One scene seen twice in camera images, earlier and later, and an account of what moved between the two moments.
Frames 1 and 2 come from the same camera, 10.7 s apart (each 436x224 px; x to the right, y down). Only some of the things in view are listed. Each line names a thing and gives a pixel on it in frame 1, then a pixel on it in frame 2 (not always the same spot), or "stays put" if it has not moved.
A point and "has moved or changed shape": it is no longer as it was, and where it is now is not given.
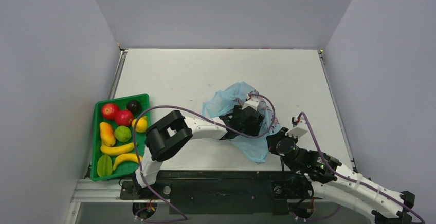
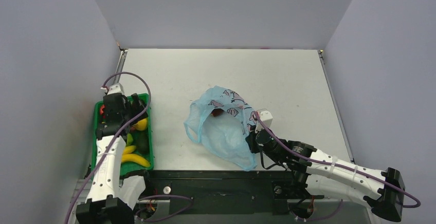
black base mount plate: x=218 y=192 stays put
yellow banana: x=125 y=157 stays put
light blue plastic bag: x=223 y=102 has moved or changed shape
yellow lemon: x=141 y=124 stays put
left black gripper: x=253 y=129 -> x=139 y=107
